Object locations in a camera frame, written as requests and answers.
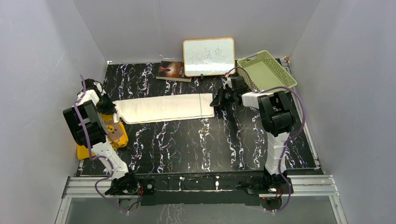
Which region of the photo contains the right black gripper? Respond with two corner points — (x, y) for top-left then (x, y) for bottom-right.
(211, 87), (236, 107)

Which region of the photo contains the white towel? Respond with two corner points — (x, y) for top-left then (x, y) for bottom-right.
(113, 93), (214, 125)

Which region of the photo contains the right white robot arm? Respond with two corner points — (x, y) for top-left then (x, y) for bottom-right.
(210, 77), (295, 193)

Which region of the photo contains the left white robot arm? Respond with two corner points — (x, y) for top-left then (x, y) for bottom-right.
(63, 78), (140, 195)

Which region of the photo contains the dark paperback book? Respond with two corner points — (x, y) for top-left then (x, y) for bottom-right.
(156, 61), (191, 82)

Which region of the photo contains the green plastic basket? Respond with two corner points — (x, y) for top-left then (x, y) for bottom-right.
(236, 50), (297, 91)

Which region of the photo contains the small whiteboard orange frame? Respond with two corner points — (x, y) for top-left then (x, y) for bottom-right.
(183, 38), (235, 77)

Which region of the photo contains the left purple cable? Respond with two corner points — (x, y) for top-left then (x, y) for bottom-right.
(72, 74), (131, 216)

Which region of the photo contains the black base frame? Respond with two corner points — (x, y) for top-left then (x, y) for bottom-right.
(136, 170), (279, 206)

